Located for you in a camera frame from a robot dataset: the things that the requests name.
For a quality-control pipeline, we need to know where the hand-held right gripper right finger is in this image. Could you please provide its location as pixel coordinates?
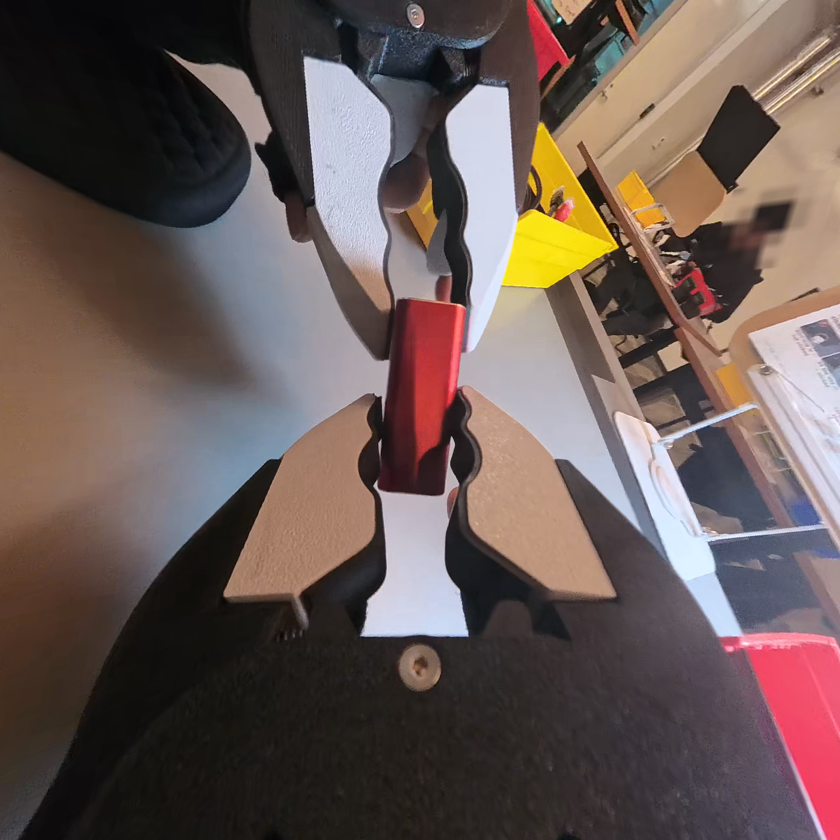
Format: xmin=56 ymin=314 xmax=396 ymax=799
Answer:
xmin=445 ymin=386 xmax=618 ymax=599

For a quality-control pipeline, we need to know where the person's left hand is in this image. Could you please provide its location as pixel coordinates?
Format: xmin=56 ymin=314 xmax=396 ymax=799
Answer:
xmin=379 ymin=92 xmax=448 ymax=214

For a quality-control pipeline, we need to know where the wooden table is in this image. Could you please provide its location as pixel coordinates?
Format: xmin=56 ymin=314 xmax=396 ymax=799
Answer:
xmin=577 ymin=141 xmax=726 ymax=358

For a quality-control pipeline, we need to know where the yellow plastic bin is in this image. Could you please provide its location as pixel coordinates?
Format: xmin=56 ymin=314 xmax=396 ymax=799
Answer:
xmin=407 ymin=121 xmax=619 ymax=290

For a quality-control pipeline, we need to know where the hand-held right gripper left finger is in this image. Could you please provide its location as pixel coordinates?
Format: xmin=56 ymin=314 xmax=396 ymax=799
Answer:
xmin=223 ymin=394 xmax=388 ymax=631

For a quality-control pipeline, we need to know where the red plastic bin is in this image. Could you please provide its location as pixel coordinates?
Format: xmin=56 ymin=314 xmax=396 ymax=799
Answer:
xmin=722 ymin=633 xmax=840 ymax=840

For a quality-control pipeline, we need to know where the small yellow parts bin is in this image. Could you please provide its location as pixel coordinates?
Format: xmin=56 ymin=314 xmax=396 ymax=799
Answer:
xmin=617 ymin=171 xmax=667 ymax=227

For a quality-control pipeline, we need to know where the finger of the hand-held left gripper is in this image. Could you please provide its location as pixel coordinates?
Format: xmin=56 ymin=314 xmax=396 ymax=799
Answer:
xmin=303 ymin=56 xmax=398 ymax=361
xmin=427 ymin=85 xmax=516 ymax=352

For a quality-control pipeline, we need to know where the black board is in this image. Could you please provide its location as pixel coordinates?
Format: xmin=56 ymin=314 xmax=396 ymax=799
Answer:
xmin=696 ymin=85 xmax=782 ymax=191

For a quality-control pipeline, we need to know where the red ethernet adapter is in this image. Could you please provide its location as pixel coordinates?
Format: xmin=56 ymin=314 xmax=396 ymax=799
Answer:
xmin=377 ymin=298 xmax=468 ymax=496

